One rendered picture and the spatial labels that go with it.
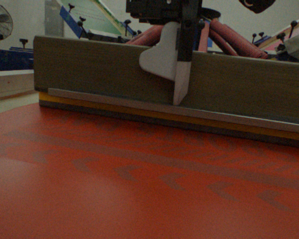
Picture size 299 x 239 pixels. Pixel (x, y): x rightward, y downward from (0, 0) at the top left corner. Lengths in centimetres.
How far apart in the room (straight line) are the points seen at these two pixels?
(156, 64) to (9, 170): 17
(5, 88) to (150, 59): 24
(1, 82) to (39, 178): 25
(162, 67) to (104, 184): 15
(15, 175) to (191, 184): 12
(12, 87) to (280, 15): 481
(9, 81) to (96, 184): 28
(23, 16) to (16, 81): 556
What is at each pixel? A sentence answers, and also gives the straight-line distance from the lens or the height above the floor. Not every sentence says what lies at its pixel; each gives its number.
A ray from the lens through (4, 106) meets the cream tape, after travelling 37.
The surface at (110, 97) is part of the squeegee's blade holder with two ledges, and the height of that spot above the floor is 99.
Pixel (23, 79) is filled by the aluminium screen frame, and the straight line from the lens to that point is 44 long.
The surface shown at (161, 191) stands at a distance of 16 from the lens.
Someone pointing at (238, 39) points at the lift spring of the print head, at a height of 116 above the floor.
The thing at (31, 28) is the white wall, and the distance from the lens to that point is 583.
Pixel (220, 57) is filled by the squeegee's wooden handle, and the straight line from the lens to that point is 28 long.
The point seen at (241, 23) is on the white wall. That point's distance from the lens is 480.
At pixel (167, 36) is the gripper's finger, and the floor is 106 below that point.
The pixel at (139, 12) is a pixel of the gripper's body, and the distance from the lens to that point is 26.
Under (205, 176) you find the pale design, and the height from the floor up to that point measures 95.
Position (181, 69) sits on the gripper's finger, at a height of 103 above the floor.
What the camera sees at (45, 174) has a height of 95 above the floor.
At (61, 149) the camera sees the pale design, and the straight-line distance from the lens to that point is 21.
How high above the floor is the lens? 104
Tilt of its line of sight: 15 degrees down
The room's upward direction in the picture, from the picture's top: 7 degrees clockwise
